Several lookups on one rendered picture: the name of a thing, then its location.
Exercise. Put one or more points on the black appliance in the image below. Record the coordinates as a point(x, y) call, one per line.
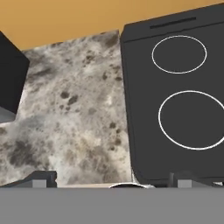
point(11, 75)

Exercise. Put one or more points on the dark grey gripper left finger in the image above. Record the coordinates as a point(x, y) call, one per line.
point(40, 178)

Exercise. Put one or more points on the black hob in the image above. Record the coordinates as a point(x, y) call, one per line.
point(175, 96)

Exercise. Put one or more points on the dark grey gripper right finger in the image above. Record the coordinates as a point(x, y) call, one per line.
point(184, 179)

